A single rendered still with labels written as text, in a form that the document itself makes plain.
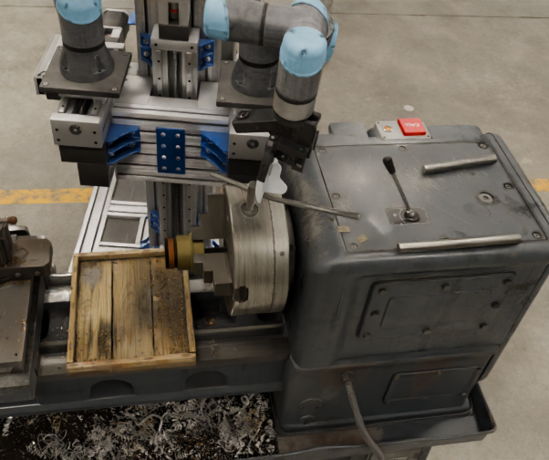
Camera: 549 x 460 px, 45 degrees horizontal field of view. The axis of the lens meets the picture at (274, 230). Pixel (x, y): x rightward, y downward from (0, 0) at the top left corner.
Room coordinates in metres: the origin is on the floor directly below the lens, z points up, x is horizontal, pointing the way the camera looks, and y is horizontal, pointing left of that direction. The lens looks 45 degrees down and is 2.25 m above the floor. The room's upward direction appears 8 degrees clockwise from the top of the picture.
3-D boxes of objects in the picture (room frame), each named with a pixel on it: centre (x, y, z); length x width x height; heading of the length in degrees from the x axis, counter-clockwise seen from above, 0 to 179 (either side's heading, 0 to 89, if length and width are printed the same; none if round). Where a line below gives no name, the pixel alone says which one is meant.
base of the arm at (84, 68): (1.62, 0.60, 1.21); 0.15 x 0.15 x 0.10
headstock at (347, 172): (1.19, -0.32, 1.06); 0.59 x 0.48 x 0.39; 105
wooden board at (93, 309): (1.00, 0.33, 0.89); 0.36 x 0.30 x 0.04; 15
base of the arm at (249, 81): (1.66, 0.11, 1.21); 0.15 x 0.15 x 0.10
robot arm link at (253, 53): (1.66, 0.10, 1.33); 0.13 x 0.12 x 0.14; 89
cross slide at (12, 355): (0.94, 0.65, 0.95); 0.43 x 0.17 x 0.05; 15
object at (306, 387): (1.19, -0.32, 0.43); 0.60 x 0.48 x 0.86; 105
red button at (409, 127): (1.41, -0.31, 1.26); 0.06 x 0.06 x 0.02; 15
